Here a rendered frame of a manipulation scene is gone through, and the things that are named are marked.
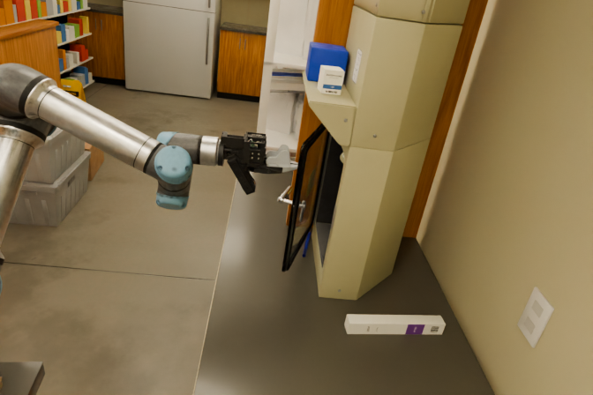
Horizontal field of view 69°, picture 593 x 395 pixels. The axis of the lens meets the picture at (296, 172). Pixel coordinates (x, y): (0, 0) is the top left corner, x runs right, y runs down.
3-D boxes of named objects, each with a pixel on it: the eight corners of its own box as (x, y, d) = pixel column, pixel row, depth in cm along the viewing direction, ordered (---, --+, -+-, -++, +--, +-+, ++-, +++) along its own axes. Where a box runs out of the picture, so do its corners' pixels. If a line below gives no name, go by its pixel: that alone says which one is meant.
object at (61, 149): (93, 151, 328) (90, 109, 314) (56, 188, 274) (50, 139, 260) (35, 145, 324) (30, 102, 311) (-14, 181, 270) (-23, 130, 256)
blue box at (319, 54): (338, 77, 128) (344, 46, 124) (342, 85, 118) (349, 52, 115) (304, 72, 127) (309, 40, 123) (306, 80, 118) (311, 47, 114)
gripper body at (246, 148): (267, 145, 106) (218, 138, 105) (264, 175, 110) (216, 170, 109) (268, 133, 113) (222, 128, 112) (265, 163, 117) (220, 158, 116)
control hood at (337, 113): (334, 108, 134) (340, 75, 129) (349, 146, 104) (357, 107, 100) (297, 103, 133) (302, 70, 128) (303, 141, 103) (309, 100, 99)
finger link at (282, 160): (304, 153, 108) (266, 150, 107) (300, 175, 111) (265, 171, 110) (303, 149, 111) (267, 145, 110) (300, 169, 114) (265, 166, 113)
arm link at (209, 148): (198, 169, 108) (204, 156, 116) (217, 171, 109) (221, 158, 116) (200, 142, 105) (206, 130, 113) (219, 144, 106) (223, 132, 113)
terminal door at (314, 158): (312, 224, 150) (332, 115, 133) (283, 275, 123) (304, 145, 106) (310, 224, 150) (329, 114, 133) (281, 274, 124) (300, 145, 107)
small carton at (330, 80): (335, 89, 113) (339, 66, 110) (340, 95, 108) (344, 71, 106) (317, 88, 112) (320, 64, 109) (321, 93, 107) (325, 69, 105)
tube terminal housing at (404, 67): (379, 241, 156) (439, 18, 123) (402, 304, 126) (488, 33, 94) (311, 234, 153) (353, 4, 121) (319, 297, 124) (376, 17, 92)
